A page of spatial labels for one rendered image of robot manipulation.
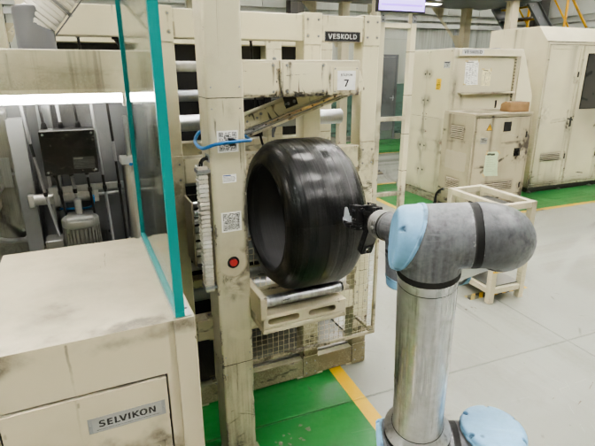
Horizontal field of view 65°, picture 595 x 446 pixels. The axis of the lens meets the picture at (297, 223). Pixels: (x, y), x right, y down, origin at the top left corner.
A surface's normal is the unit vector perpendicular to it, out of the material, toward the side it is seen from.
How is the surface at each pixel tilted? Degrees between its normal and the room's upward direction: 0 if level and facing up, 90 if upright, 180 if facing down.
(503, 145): 90
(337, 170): 46
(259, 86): 90
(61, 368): 90
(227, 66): 90
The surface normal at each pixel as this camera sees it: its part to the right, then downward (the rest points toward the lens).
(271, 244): 0.29, -0.46
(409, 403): -0.59, 0.44
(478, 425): 0.02, -0.94
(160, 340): 0.42, 0.28
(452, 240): -0.11, 0.09
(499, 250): 0.18, 0.42
